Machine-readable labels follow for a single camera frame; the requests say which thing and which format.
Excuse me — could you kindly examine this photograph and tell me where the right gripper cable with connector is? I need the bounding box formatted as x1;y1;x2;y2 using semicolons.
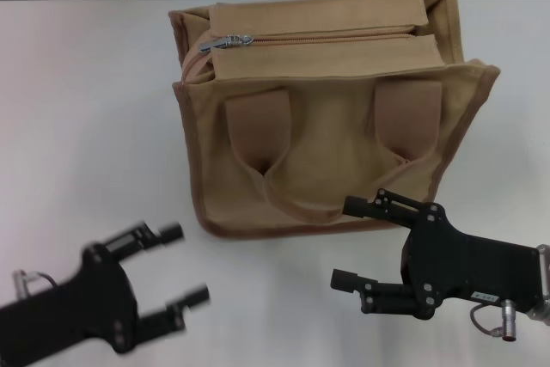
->
469;297;528;339

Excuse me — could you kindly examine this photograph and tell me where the left gripper cable with connector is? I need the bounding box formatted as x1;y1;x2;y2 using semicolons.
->
12;270;59;299

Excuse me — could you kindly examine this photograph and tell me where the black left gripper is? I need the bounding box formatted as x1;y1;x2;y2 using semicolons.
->
0;220;211;367

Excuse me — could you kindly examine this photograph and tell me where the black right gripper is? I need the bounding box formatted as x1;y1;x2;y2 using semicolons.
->
329;188;543;321

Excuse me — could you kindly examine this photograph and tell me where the gripper cable with connector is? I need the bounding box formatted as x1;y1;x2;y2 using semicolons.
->
12;270;59;299
469;297;528;339

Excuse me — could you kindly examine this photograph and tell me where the khaki canvas food bag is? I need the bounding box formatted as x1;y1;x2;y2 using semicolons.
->
166;0;502;239

